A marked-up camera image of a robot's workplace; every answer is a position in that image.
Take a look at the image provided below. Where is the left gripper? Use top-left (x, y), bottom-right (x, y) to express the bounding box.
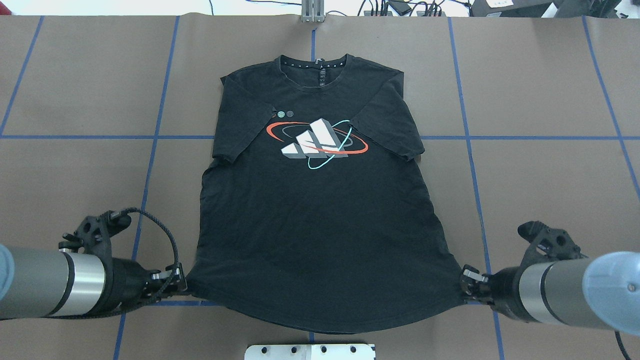
top-left (102, 257), bottom-right (189, 317)

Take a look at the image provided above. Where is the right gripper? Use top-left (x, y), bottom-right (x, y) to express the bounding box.
top-left (461, 266), bottom-right (523, 319)

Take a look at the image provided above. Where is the black graphic t-shirt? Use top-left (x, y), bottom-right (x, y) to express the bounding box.
top-left (186, 54), bottom-right (465, 334)

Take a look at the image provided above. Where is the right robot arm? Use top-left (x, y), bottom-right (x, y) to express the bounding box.
top-left (460, 251), bottom-right (640, 337)

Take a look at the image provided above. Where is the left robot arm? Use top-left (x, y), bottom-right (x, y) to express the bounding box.
top-left (0, 245), bottom-right (187, 321)

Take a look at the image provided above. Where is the brown paper table mat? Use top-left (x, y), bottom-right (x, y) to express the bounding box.
top-left (1, 13), bottom-right (639, 360)

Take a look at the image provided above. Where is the black power adapter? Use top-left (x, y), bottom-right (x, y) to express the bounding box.
top-left (387, 0), bottom-right (412, 17)

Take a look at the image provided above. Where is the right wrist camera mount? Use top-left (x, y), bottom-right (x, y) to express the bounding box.
top-left (518, 221), bottom-right (589, 270)

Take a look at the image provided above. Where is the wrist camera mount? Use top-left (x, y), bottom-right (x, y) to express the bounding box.
top-left (518, 221), bottom-right (589, 270)
top-left (58, 210), bottom-right (131, 261)

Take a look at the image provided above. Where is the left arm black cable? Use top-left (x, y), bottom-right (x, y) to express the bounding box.
top-left (55, 207), bottom-right (181, 319)

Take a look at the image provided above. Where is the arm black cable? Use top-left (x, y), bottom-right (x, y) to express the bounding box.
top-left (613, 330), bottom-right (632, 360)
top-left (55, 207), bottom-right (181, 319)

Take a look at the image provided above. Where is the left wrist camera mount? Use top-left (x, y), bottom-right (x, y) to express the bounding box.
top-left (58, 210), bottom-right (131, 261)

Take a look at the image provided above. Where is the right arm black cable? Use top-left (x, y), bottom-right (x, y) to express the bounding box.
top-left (613, 330), bottom-right (632, 360)

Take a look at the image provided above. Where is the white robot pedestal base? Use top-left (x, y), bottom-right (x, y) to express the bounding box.
top-left (244, 343), bottom-right (377, 360)

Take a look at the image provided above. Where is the aluminium frame post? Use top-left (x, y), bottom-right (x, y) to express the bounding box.
top-left (301, 0), bottom-right (326, 23)

